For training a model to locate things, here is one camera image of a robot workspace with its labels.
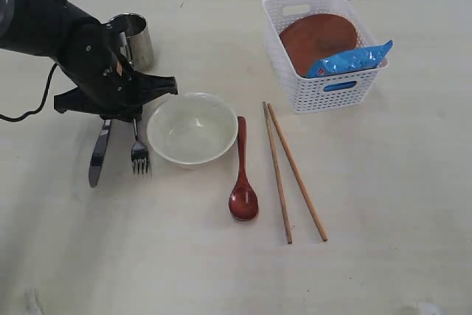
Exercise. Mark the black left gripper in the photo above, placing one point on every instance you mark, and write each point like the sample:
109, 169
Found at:
106, 84

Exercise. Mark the shiny steel cup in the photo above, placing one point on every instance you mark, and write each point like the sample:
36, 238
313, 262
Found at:
130, 36

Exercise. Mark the white plastic woven basket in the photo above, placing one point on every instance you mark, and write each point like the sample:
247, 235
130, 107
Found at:
310, 95

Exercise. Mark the silver table knife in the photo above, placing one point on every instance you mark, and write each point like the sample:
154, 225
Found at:
98, 154

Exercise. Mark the silver metal fork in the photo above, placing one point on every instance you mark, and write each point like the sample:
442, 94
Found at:
140, 159

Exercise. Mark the white ceramic bowl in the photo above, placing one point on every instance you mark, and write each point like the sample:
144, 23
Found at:
193, 129

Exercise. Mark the wooden chopstick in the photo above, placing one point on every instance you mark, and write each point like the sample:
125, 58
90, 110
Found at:
303, 189
280, 191

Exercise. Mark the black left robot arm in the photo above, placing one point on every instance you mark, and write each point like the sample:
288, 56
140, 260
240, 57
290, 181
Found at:
42, 27

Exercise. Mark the blue snack packet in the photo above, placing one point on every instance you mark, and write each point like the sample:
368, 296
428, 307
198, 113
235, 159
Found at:
353, 60

